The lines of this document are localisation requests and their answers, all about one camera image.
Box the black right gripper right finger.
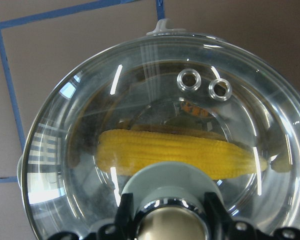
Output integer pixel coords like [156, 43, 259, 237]
[203, 192, 300, 240]

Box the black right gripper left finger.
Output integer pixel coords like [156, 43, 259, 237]
[47, 192, 135, 240]

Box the yellow corn cob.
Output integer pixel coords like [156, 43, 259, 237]
[96, 129, 268, 180]

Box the clear glass pot lid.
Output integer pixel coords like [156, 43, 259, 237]
[18, 33, 300, 240]

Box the white electric cooking pot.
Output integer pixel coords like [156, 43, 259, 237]
[16, 17, 226, 191]

